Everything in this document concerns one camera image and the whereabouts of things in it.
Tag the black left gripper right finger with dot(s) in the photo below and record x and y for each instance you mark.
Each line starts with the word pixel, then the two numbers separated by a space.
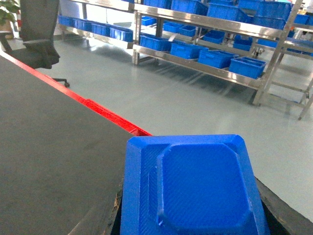
pixel 282 219

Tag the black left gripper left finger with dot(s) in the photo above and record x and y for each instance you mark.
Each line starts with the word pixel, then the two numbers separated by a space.
pixel 114 222

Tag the blue block part with knob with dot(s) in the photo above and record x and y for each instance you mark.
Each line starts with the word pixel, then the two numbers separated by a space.
pixel 190 185

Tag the blue bin with red bags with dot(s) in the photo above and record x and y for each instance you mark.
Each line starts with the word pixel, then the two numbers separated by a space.
pixel 248 67

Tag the blue plastic bin front left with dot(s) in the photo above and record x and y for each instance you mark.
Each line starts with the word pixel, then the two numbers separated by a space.
pixel 216 58

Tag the stainless steel shelf rack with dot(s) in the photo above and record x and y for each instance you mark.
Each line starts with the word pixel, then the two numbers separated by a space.
pixel 176 31

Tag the black table mat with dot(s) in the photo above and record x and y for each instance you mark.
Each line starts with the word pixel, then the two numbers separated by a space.
pixel 61 164

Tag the black office chair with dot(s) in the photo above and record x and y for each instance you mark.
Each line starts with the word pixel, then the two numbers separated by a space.
pixel 39 18

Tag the green potted plant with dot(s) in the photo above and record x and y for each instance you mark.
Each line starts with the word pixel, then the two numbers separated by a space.
pixel 8 10

